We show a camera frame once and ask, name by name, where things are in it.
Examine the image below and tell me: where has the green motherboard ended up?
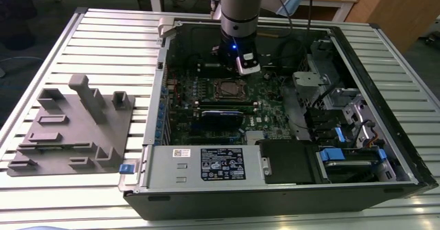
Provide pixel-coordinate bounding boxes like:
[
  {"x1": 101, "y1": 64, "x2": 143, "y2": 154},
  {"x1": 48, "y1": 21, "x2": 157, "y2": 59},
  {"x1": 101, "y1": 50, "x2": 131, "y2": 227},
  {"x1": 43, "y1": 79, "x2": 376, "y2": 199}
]
[{"x1": 164, "y1": 59, "x2": 300, "y2": 147}]

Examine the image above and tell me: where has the silver metal bracket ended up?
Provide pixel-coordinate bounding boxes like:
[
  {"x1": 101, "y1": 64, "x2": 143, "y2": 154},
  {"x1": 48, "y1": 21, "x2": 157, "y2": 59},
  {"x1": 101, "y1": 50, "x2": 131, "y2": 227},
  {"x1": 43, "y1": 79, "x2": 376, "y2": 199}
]
[{"x1": 292, "y1": 71, "x2": 331, "y2": 89}]

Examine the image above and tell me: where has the black hard disk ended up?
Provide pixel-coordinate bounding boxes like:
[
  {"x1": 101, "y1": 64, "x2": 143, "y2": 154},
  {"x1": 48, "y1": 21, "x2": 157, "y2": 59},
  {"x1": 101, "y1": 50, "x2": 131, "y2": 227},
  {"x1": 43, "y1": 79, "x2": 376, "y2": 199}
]
[{"x1": 323, "y1": 160, "x2": 377, "y2": 185}]

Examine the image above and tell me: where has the grey office chair base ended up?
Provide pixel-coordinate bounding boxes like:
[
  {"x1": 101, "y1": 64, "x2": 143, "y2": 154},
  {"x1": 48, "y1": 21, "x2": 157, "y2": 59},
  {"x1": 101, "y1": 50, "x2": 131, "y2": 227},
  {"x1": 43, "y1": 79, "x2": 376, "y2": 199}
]
[{"x1": 425, "y1": 15, "x2": 440, "y2": 46}]

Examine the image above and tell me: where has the black graphics card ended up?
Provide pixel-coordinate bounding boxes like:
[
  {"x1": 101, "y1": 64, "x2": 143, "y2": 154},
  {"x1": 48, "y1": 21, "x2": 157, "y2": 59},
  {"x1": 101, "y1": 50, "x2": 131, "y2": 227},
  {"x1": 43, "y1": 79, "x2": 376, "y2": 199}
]
[{"x1": 200, "y1": 110, "x2": 247, "y2": 136}]

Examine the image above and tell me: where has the CPU socket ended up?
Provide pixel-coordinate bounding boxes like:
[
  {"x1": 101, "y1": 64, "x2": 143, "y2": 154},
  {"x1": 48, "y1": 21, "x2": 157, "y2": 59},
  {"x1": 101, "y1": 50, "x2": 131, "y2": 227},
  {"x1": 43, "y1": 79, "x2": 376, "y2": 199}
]
[{"x1": 212, "y1": 78, "x2": 249, "y2": 101}]

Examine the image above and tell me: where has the black RAM slot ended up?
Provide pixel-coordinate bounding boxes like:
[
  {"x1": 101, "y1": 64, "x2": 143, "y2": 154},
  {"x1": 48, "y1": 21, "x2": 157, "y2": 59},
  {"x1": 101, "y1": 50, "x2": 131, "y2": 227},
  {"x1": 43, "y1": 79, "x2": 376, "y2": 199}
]
[
  {"x1": 197, "y1": 108, "x2": 257, "y2": 113},
  {"x1": 197, "y1": 105, "x2": 257, "y2": 109},
  {"x1": 200, "y1": 98, "x2": 256, "y2": 103},
  {"x1": 199, "y1": 102, "x2": 256, "y2": 106}
]

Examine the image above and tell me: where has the black PC case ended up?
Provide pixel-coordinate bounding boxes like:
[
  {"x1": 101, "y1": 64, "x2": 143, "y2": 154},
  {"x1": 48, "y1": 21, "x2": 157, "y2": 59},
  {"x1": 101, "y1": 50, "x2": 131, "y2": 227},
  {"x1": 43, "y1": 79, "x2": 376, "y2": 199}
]
[{"x1": 117, "y1": 17, "x2": 440, "y2": 222}]

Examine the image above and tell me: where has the silver CPU green edge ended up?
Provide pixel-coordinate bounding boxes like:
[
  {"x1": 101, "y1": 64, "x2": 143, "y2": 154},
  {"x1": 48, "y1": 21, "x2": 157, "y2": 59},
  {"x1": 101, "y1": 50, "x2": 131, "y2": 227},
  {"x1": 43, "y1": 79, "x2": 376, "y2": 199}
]
[{"x1": 219, "y1": 82, "x2": 239, "y2": 95}]

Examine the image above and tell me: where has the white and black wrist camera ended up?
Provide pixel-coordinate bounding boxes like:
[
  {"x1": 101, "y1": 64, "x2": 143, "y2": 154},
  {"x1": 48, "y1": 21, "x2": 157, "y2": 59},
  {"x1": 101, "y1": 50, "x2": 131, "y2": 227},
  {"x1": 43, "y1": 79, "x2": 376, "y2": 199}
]
[{"x1": 236, "y1": 51, "x2": 261, "y2": 76}]

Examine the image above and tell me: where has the wooden cabinet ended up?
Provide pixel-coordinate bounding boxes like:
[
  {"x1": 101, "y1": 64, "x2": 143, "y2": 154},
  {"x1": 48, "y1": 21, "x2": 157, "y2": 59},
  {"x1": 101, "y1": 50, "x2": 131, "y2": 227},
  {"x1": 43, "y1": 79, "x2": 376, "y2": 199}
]
[{"x1": 343, "y1": 0, "x2": 440, "y2": 54}]

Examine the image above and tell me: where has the metal drive cage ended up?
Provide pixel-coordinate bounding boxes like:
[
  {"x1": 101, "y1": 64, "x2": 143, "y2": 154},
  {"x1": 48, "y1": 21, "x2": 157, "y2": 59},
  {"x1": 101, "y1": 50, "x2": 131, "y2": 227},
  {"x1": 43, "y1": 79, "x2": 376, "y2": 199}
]
[{"x1": 301, "y1": 40, "x2": 371, "y2": 148}]

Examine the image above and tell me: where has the grey case handle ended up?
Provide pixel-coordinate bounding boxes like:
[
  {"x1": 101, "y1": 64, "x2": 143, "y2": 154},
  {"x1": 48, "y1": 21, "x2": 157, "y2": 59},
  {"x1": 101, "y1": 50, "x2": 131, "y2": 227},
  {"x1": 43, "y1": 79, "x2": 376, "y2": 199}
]
[{"x1": 157, "y1": 18, "x2": 177, "y2": 39}]

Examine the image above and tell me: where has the blue disk carrier handle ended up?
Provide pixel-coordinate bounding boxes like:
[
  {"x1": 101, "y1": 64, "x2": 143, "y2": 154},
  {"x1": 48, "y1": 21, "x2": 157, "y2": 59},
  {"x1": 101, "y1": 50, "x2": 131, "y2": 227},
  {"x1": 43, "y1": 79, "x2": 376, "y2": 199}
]
[{"x1": 319, "y1": 149, "x2": 347, "y2": 161}]

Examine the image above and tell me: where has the silver chipset heatsink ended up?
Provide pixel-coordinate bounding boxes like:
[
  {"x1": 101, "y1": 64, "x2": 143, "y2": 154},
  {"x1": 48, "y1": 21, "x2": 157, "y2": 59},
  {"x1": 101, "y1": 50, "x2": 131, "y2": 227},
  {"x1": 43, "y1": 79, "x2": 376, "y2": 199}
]
[{"x1": 245, "y1": 131, "x2": 269, "y2": 141}]

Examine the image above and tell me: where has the silver power supply unit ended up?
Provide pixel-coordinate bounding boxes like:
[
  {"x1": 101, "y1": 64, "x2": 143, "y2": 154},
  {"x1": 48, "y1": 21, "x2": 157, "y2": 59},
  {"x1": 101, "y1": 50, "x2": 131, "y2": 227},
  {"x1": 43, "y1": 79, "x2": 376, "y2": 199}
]
[{"x1": 139, "y1": 146, "x2": 272, "y2": 189}]

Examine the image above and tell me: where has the metal socket cover frame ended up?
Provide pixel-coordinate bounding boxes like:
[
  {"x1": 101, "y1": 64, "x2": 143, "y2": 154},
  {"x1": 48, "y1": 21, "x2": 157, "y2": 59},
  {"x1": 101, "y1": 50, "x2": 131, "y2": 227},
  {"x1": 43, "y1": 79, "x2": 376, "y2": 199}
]
[{"x1": 213, "y1": 79, "x2": 248, "y2": 99}]

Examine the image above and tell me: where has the thick black cable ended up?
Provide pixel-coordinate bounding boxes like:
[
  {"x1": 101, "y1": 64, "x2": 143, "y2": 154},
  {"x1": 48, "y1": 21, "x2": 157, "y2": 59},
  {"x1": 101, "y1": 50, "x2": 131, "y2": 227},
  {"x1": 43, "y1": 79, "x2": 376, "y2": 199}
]
[{"x1": 311, "y1": 81, "x2": 343, "y2": 111}]

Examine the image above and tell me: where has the grey parts rack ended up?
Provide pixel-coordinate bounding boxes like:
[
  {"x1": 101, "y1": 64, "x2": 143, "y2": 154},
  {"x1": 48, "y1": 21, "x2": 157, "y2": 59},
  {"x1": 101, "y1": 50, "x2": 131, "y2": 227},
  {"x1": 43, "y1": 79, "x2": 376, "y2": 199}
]
[{"x1": 5, "y1": 74, "x2": 137, "y2": 177}]

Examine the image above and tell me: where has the orange yellow wire bundle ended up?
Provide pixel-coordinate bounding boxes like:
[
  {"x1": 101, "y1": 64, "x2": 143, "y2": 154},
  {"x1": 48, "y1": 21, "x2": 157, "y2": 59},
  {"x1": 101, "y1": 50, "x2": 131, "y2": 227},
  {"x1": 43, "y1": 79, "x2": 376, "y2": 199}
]
[{"x1": 365, "y1": 134, "x2": 383, "y2": 150}]

